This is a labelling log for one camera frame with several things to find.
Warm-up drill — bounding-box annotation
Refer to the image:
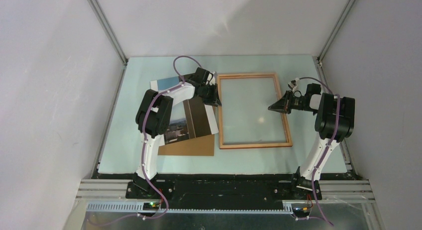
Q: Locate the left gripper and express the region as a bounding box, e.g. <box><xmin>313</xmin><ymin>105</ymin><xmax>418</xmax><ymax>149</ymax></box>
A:
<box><xmin>200</xmin><ymin>83</ymin><xmax>222</xmax><ymax>108</ymax></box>

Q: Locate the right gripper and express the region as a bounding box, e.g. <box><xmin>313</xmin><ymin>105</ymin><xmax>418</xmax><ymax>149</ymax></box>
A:
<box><xmin>267</xmin><ymin>90</ymin><xmax>316</xmax><ymax>114</ymax></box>

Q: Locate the wooden picture frame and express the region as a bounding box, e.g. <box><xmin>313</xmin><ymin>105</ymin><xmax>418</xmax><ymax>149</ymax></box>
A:
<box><xmin>217</xmin><ymin>72</ymin><xmax>293</xmax><ymax>149</ymax></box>

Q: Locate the landscape photo print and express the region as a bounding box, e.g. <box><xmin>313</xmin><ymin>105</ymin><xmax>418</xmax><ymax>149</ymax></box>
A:
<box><xmin>159</xmin><ymin>77</ymin><xmax>212</xmax><ymax>145</ymax></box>

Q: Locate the clear acrylic sheet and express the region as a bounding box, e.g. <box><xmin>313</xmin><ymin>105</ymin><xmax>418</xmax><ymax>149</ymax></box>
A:
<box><xmin>220</xmin><ymin>77</ymin><xmax>287</xmax><ymax>145</ymax></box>

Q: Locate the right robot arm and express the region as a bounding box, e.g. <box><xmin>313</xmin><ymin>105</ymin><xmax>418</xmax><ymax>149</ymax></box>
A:
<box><xmin>268</xmin><ymin>84</ymin><xmax>355</xmax><ymax>199</ymax></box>

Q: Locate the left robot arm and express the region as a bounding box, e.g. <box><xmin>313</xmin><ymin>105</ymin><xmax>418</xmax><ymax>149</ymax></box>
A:
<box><xmin>135</xmin><ymin>67</ymin><xmax>221</xmax><ymax>199</ymax></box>

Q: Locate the brown backing board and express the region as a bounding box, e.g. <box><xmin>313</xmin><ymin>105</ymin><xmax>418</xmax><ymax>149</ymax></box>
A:
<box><xmin>158</xmin><ymin>135</ymin><xmax>214</xmax><ymax>156</ymax></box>

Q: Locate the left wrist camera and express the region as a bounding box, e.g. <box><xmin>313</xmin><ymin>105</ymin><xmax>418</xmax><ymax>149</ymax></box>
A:
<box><xmin>207</xmin><ymin>72</ymin><xmax>217</xmax><ymax>85</ymax></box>

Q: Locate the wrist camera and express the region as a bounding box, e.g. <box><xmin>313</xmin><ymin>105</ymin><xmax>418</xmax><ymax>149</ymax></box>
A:
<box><xmin>288</xmin><ymin>78</ymin><xmax>300</xmax><ymax>92</ymax></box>
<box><xmin>207</xmin><ymin>72</ymin><xmax>217</xmax><ymax>85</ymax></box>

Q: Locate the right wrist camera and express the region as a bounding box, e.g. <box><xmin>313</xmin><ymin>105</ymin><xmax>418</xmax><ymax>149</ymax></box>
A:
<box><xmin>288</xmin><ymin>78</ymin><xmax>300</xmax><ymax>92</ymax></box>

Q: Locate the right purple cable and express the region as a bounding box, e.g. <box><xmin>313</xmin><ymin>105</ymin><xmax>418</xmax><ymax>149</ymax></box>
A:
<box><xmin>299</xmin><ymin>77</ymin><xmax>341</xmax><ymax>227</ymax></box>

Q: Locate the purple cable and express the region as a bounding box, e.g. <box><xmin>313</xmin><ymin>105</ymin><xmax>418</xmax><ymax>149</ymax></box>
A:
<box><xmin>299</xmin><ymin>77</ymin><xmax>341</xmax><ymax>227</ymax></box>
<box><xmin>137</xmin><ymin>55</ymin><xmax>203</xmax><ymax>221</ymax></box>

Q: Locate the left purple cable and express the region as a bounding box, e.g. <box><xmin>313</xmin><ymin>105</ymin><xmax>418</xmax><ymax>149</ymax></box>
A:
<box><xmin>137</xmin><ymin>55</ymin><xmax>203</xmax><ymax>221</ymax></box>

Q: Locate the right aluminium corner post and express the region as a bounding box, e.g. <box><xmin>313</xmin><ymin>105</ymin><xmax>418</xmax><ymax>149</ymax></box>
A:
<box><xmin>317</xmin><ymin>0</ymin><xmax>357</xmax><ymax>66</ymax></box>

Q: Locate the aluminium corner post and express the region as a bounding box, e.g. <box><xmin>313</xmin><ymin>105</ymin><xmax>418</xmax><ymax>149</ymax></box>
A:
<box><xmin>317</xmin><ymin>0</ymin><xmax>357</xmax><ymax>66</ymax></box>
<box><xmin>87</xmin><ymin>0</ymin><xmax>128</xmax><ymax>66</ymax></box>

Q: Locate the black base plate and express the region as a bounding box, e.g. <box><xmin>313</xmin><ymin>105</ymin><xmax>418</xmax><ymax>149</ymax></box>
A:
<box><xmin>125</xmin><ymin>174</ymin><xmax>322</xmax><ymax>211</ymax></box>

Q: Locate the grey slotted cable duct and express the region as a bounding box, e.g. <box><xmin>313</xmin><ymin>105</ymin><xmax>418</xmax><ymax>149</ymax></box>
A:
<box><xmin>87</xmin><ymin>201</ymin><xmax>293</xmax><ymax>215</ymax></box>

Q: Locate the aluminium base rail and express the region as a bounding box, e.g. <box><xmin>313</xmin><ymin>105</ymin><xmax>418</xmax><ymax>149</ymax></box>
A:
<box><xmin>75</xmin><ymin>179</ymin><xmax>376</xmax><ymax>203</ymax></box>

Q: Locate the left aluminium corner post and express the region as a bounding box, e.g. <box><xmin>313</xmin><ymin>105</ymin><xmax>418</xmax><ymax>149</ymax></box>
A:
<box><xmin>87</xmin><ymin>0</ymin><xmax>128</xmax><ymax>66</ymax></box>

